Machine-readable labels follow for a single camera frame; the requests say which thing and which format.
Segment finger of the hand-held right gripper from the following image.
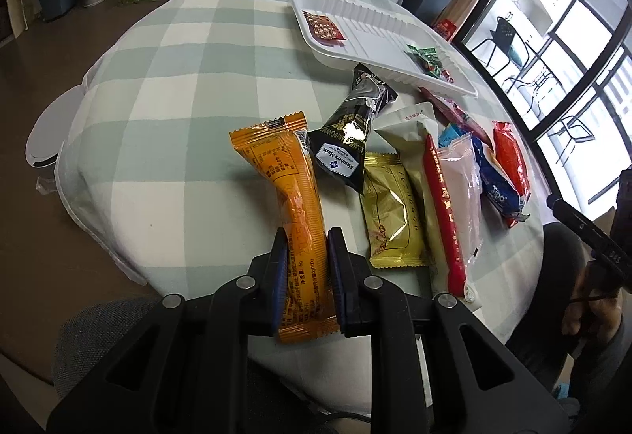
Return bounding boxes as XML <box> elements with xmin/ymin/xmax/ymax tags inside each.
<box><xmin>545</xmin><ymin>194</ymin><xmax>618</xmax><ymax>262</ymax></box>

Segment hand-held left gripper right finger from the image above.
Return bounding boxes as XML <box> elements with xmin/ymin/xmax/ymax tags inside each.
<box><xmin>326</xmin><ymin>227</ymin><xmax>578</xmax><ymax>434</ymax></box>

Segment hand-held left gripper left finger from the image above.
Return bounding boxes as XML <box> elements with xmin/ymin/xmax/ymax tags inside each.
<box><xmin>47</xmin><ymin>227</ymin><xmax>290</xmax><ymax>434</ymax></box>

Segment orange snack packet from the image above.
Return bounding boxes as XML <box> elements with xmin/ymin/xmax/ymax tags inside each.
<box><xmin>228</xmin><ymin>111</ymin><xmax>341</xmax><ymax>345</ymax></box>

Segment gold snack packet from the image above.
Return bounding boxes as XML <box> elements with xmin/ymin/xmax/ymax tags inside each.
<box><xmin>360</xmin><ymin>152</ymin><xmax>428</xmax><ymax>269</ymax></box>

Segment blue cake packet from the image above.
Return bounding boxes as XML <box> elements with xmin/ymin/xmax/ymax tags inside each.
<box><xmin>469</xmin><ymin>135</ymin><xmax>529</xmax><ymax>228</ymax></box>

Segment red foil snack packet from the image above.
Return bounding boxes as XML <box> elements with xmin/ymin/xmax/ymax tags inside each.
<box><xmin>493</xmin><ymin>120</ymin><xmax>532</xmax><ymax>198</ymax></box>

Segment white packet with red edge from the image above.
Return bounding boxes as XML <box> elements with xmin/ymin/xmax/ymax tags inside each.
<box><xmin>422</xmin><ymin>133</ymin><xmax>483</xmax><ymax>299</ymax></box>

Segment light blue small packet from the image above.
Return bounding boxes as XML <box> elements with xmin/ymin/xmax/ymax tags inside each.
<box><xmin>438</xmin><ymin>123</ymin><xmax>472</xmax><ymax>149</ymax></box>

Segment black snack packet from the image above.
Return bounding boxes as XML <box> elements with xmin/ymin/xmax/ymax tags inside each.
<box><xmin>308</xmin><ymin>63</ymin><xmax>398</xmax><ymax>193</ymax></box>

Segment cream white snack packet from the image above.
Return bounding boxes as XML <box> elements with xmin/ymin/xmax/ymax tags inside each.
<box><xmin>374</xmin><ymin>102</ymin><xmax>482</xmax><ymax>311</ymax></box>

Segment white plastic tray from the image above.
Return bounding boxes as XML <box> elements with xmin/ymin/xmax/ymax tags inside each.
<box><xmin>289</xmin><ymin>0</ymin><xmax>479</xmax><ymax>98</ymax></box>

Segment person's right hand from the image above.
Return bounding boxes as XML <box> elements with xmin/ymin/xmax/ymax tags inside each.
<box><xmin>563</xmin><ymin>261</ymin><xmax>625</xmax><ymax>338</ymax></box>

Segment black balcony chair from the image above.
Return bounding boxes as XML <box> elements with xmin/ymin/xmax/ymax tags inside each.
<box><xmin>471</xmin><ymin>16</ymin><xmax>531</xmax><ymax>79</ymax></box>
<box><xmin>553</xmin><ymin>115</ymin><xmax>596</xmax><ymax>165</ymax></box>

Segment glass balcony table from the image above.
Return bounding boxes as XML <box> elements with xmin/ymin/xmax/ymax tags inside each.
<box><xmin>501</xmin><ymin>69</ymin><xmax>561</xmax><ymax>106</ymax></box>

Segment pink snack packet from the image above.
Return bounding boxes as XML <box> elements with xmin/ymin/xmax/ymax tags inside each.
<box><xmin>419</xmin><ymin>88</ymin><xmax>495</xmax><ymax>148</ymax></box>

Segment checked green white tablecloth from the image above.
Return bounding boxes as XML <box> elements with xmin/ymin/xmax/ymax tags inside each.
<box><xmin>54</xmin><ymin>0</ymin><xmax>559</xmax><ymax>415</ymax></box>

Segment green red candy wrappers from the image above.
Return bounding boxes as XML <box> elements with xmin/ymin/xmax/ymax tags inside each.
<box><xmin>405</xmin><ymin>44</ymin><xmax>457</xmax><ymax>83</ymax></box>

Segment red gift box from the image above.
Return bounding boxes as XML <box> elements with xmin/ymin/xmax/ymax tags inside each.
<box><xmin>433</xmin><ymin>18</ymin><xmax>461</xmax><ymax>41</ymax></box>

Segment dark red candy packet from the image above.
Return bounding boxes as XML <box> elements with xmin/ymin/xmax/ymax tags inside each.
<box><xmin>302</xmin><ymin>10</ymin><xmax>347</xmax><ymax>43</ymax></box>

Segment white round stool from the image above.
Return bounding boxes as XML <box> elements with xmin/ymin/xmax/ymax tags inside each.
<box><xmin>24</xmin><ymin>83</ymin><xmax>87</xmax><ymax>168</ymax></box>

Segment black cable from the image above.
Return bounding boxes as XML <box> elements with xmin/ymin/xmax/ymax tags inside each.
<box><xmin>316</xmin><ymin>409</ymin><xmax>378</xmax><ymax>434</ymax></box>

